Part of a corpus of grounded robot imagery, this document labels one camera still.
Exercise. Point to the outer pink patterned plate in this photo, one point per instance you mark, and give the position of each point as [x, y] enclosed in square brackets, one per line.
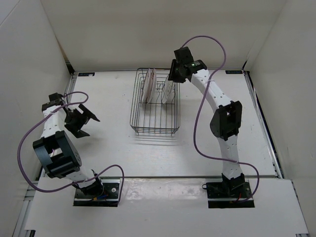
[146, 86]

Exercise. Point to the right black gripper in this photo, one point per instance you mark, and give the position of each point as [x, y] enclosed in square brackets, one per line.
[172, 76]

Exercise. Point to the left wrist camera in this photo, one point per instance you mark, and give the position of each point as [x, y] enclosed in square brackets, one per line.
[55, 99]

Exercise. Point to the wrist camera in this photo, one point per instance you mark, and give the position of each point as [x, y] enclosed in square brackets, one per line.
[183, 56]
[55, 99]

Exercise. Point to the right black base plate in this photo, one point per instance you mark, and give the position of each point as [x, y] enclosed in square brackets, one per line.
[218, 198]

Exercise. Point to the metal wire dish rack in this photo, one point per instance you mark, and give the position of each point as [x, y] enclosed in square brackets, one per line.
[155, 117]

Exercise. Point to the left table label sticker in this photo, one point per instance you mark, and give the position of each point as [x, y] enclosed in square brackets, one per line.
[91, 74]

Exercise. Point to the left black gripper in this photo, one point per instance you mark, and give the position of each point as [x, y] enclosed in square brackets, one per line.
[76, 129]

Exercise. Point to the table label sticker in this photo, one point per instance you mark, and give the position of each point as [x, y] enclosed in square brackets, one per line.
[91, 74]
[233, 72]

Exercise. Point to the inner pink patterned plate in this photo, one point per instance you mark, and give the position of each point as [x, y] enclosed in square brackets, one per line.
[153, 86]

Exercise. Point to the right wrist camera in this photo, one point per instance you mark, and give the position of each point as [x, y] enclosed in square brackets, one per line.
[183, 56]

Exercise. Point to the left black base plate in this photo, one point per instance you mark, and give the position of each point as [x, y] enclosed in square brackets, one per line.
[108, 196]

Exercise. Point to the white plate with dark rim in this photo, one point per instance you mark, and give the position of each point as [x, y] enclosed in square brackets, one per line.
[167, 90]

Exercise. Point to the pink patterned plate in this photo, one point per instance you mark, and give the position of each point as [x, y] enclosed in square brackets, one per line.
[153, 86]
[146, 86]

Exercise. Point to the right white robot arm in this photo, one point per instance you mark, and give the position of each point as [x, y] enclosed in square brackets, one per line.
[224, 124]

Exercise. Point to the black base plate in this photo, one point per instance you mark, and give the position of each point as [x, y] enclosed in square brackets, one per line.
[108, 196]
[218, 198]

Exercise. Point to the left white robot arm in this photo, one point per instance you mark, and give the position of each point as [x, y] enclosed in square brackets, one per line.
[57, 154]

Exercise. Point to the right table label sticker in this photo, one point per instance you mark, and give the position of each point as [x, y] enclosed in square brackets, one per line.
[233, 72]

